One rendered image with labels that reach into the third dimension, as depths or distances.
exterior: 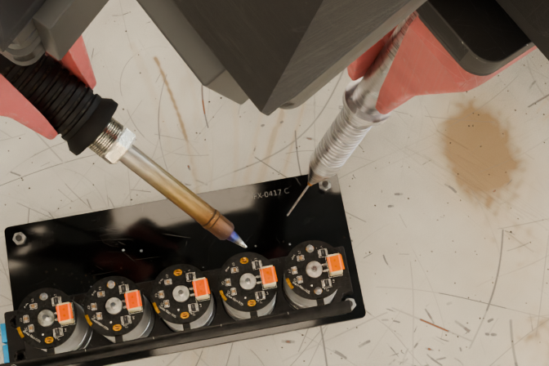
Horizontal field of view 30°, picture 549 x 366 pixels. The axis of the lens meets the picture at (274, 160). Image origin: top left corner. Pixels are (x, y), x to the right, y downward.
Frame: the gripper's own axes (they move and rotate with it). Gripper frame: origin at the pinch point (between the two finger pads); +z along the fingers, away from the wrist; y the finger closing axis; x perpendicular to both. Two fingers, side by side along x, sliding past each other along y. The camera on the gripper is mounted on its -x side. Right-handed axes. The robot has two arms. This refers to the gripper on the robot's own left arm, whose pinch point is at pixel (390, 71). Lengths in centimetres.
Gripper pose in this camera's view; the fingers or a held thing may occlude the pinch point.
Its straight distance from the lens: 30.3
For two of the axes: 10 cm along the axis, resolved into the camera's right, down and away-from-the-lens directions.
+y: 6.1, 7.7, -2.0
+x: 7.5, -4.7, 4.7
